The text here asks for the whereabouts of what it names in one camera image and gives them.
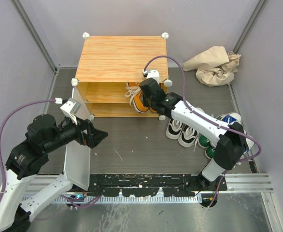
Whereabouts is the blue sneaker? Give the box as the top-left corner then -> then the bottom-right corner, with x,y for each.
244,137 -> 255,155
216,112 -> 241,124

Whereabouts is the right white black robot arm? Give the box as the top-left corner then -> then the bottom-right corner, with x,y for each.
140,78 -> 249,190

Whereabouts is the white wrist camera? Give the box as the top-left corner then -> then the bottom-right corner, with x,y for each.
60,98 -> 81,125
142,70 -> 160,83

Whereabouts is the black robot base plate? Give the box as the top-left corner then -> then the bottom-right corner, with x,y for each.
86,174 -> 227,197

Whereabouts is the orange sneaker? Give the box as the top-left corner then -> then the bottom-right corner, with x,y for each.
149,107 -> 157,114
125,83 -> 148,113

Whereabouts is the black white sneaker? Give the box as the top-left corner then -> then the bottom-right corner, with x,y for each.
166,119 -> 183,140
178,125 -> 198,148

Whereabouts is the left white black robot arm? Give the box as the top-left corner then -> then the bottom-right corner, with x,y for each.
0,115 -> 108,232

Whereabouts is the green sneaker left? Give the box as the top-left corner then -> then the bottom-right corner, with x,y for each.
198,135 -> 212,148

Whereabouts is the wood grain shoe cabinet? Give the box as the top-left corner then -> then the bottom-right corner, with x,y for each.
71,32 -> 172,120

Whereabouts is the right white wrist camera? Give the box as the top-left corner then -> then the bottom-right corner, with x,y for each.
142,70 -> 160,83

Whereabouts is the slotted grey cable duct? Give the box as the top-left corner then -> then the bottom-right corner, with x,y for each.
23,194 -> 202,204

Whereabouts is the blue sneaker upper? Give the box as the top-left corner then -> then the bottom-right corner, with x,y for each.
216,112 -> 241,124

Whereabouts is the crumpled beige cloth bag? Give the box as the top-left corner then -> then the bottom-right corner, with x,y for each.
182,46 -> 241,87

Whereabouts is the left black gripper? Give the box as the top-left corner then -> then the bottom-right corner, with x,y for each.
45,111 -> 109,152

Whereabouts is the green sneaker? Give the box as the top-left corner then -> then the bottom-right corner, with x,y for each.
198,135 -> 212,148
205,146 -> 216,160

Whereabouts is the green sneaker lower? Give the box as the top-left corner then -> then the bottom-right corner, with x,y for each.
205,146 -> 216,160

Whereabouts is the blue sneaker lower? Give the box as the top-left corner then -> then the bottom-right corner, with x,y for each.
244,137 -> 255,155

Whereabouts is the white translucent cabinet door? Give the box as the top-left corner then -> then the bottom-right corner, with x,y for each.
63,87 -> 91,190

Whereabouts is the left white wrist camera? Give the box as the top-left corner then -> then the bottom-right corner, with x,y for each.
60,98 -> 81,125

